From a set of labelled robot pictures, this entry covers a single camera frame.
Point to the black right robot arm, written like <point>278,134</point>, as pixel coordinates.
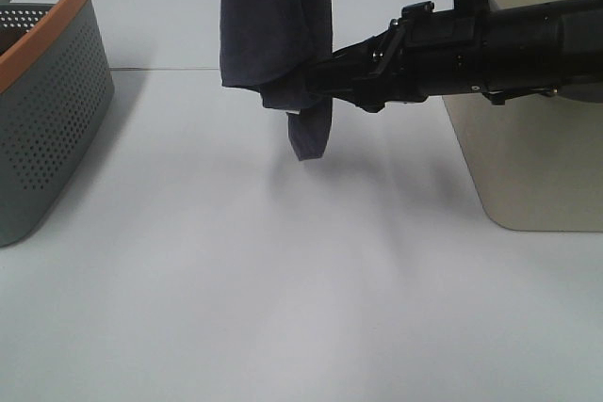
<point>501,54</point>

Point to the dark grey towel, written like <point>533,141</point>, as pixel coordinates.
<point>266,47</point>

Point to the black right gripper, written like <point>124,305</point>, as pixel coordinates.
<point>421,53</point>

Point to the beige basket grey rim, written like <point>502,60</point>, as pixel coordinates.
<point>536,162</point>

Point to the grey perforated basket orange rim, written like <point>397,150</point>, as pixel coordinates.
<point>56,87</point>

